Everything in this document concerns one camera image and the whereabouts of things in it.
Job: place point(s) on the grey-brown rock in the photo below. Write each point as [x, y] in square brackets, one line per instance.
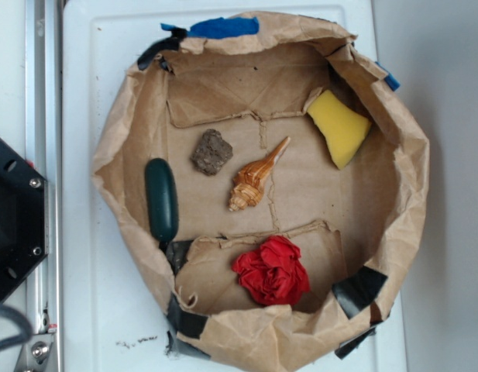
[211, 153]

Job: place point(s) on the orange spiral seashell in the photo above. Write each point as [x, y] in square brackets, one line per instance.
[250, 182]

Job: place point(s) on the brown paper bag tray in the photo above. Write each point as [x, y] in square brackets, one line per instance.
[255, 90]

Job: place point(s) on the dark green oval object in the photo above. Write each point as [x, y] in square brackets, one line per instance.
[162, 203]

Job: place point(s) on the red crumpled paper ball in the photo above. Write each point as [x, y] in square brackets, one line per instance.
[273, 273]

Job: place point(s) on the yellow sponge piece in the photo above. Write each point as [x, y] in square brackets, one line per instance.
[344, 130]

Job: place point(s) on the black tape lower left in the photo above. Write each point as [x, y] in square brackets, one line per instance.
[188, 324]

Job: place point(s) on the black tape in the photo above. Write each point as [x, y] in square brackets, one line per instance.
[359, 291]
[188, 324]
[170, 43]

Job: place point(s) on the black tape lower right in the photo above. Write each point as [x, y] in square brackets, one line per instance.
[359, 291]

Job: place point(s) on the black tape upper left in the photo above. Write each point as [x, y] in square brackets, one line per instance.
[170, 43]

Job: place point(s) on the blue tape top edge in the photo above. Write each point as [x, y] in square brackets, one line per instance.
[219, 28]

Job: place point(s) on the blue tape edge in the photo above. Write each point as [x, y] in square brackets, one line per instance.
[391, 81]
[219, 28]

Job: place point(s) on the white cutting board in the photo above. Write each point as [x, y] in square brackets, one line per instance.
[111, 321]

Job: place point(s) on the blue tape right edge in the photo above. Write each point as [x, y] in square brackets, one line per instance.
[391, 81]

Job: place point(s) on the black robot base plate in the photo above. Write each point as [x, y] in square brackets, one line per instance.
[22, 220]

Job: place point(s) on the aluminium rail frame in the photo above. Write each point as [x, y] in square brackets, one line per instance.
[43, 147]

